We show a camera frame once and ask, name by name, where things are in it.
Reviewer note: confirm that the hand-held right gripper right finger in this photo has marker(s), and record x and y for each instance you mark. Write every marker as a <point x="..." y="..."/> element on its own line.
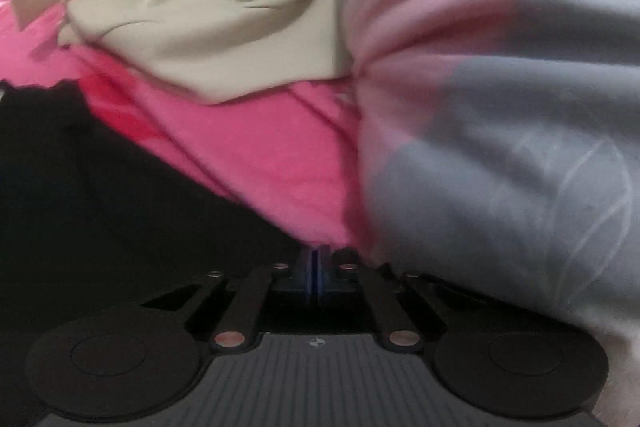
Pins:
<point x="322" y="279"/>

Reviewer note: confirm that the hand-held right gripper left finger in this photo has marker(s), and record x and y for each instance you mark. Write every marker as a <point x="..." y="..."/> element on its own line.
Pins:
<point x="306" y="279"/>

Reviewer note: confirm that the black printed sweatshirt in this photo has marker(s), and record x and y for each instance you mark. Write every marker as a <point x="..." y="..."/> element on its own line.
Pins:
<point x="100" y="207"/>

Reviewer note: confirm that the pink floral blanket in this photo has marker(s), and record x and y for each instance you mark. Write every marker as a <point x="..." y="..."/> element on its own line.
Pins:
<point x="250" y="147"/>

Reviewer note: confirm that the pink grey floral quilt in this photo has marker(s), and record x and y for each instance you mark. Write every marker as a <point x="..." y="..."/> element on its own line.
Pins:
<point x="500" y="107"/>

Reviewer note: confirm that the beige garment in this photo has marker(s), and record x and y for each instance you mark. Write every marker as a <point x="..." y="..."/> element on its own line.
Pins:
<point x="200" y="32"/>

